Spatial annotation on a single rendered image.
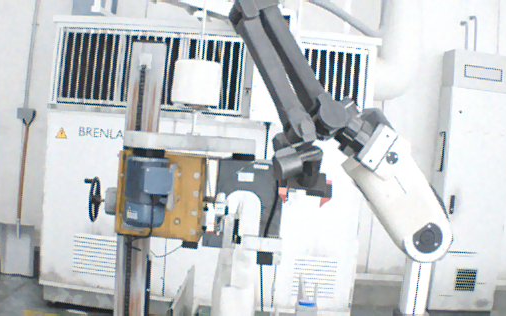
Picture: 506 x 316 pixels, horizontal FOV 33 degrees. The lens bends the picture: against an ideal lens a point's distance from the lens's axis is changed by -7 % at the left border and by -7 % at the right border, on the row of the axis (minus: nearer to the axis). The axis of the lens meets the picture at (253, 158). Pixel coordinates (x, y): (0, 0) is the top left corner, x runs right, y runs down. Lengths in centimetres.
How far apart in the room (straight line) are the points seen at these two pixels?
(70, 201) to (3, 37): 206
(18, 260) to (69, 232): 129
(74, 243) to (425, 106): 310
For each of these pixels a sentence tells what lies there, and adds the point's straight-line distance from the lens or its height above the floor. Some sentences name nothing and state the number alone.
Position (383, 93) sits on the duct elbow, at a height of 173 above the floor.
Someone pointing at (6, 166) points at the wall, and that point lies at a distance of 773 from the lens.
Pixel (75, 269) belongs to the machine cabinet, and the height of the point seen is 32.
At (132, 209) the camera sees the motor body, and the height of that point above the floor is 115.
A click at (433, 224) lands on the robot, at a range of 269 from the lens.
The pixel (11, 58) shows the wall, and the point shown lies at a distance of 772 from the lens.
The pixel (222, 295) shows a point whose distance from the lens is 367.
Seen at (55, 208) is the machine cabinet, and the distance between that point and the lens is 629.
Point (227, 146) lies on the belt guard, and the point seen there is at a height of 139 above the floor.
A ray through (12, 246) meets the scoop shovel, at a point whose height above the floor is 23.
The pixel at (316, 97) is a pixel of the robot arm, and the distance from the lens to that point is 240.
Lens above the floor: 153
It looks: 3 degrees down
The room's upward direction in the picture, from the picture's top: 5 degrees clockwise
